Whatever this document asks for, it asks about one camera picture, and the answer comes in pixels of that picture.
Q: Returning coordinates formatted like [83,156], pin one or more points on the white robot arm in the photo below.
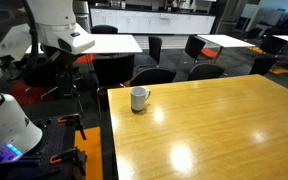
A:
[51,27]

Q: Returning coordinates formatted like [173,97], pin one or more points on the white ceramic mug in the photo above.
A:
[139,95]

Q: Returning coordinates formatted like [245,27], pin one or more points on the black chair at wooden table left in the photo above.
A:
[151,76]

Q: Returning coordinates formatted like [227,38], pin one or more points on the black chair at wooden table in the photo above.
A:
[205,71]
[151,76]

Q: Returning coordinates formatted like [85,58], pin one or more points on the black chair under left table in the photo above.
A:
[112,72]

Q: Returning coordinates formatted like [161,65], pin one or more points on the black chair centre background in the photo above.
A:
[152,59]

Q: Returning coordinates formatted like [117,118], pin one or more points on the white table left background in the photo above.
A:
[96,43]

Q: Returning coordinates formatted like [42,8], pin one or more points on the black chair at wooden table right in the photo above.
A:
[205,71]

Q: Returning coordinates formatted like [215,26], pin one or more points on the black chair by middle table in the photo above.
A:
[193,48]

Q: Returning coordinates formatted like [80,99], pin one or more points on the white kitchen counter cabinets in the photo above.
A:
[146,22]

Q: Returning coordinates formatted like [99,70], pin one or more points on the black chair behind left table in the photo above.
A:
[104,29]

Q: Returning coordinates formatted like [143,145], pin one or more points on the orange black clamp upper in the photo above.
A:
[75,119]

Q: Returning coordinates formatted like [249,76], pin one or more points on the orange black clamp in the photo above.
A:
[75,155]
[75,119]

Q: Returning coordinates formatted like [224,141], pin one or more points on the white table middle background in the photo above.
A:
[224,41]

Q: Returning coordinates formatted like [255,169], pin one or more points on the orange black clamp lower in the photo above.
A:
[75,155]

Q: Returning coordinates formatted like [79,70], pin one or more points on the black chair far left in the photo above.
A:
[54,76]

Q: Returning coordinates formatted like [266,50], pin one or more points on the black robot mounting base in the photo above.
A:
[17,163]

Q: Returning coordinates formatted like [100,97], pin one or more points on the black chair right near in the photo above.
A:
[262,66]

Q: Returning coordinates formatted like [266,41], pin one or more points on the black chair right far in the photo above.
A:
[273,45]

